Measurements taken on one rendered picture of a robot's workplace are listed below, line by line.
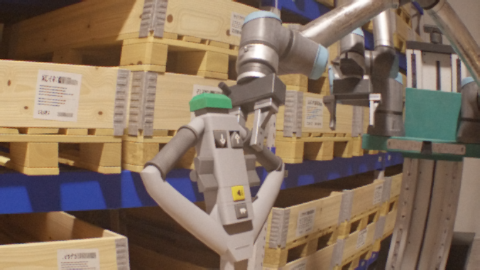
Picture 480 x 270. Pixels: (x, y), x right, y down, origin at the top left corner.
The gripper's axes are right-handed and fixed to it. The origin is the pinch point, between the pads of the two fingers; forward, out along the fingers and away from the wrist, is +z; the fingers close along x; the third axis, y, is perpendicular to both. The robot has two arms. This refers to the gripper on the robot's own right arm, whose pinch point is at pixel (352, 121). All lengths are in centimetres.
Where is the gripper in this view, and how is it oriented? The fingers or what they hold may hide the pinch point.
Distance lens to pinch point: 165.6
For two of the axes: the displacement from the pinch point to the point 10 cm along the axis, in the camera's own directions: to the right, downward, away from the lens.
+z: -1.3, 9.1, -3.8
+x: -9.0, 0.5, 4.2
